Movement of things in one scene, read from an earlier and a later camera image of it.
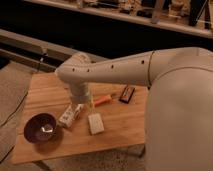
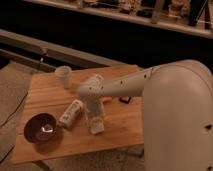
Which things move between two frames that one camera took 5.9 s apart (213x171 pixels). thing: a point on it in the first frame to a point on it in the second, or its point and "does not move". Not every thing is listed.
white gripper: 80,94 to 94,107
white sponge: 95,123 does not move
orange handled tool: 102,100 does not move
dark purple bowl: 40,127 does not move
